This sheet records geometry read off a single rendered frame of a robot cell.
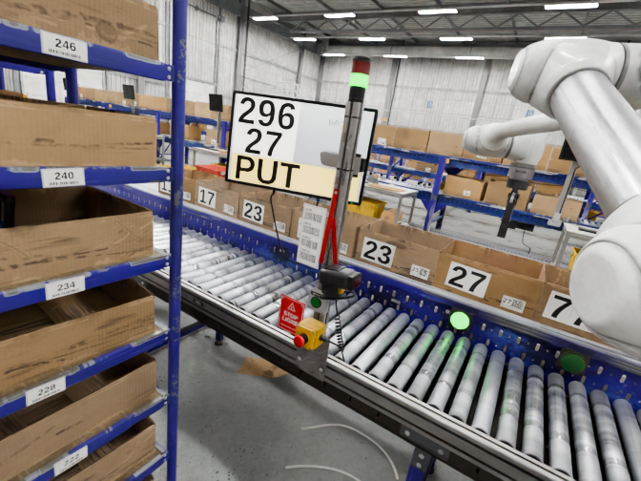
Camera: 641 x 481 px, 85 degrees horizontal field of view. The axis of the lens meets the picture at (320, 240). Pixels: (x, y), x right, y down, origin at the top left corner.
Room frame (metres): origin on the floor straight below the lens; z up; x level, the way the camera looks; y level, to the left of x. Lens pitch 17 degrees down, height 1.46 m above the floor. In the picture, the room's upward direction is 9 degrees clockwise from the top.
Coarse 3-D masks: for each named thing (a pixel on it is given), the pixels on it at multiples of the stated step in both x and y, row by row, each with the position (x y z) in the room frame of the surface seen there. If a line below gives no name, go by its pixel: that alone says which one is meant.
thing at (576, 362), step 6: (570, 354) 1.10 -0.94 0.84; (576, 354) 1.09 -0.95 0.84; (564, 360) 1.10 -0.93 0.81; (570, 360) 1.09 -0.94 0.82; (576, 360) 1.08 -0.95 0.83; (582, 360) 1.08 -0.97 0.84; (564, 366) 1.10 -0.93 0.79; (570, 366) 1.08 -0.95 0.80; (576, 366) 1.08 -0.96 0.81; (582, 366) 1.07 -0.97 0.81; (576, 372) 1.08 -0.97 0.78
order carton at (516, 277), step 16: (448, 256) 1.41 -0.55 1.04; (464, 256) 1.64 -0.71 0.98; (480, 256) 1.61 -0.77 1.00; (496, 256) 1.58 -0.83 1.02; (512, 256) 1.54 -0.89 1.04; (496, 272) 1.31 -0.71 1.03; (512, 272) 1.28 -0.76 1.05; (528, 272) 1.50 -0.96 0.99; (544, 272) 1.35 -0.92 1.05; (448, 288) 1.39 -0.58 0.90; (496, 288) 1.30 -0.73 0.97; (512, 288) 1.28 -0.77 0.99; (528, 288) 1.25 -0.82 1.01; (496, 304) 1.29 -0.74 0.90; (528, 304) 1.24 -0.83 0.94
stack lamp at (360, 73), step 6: (354, 66) 1.01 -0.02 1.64; (360, 66) 1.01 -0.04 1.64; (366, 66) 1.01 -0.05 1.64; (354, 72) 1.01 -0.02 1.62; (360, 72) 1.01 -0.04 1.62; (366, 72) 1.01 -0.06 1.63; (354, 78) 1.01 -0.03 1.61; (360, 78) 1.01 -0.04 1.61; (366, 78) 1.01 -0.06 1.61; (354, 84) 1.01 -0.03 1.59; (360, 84) 1.01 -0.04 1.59; (366, 84) 1.02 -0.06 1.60
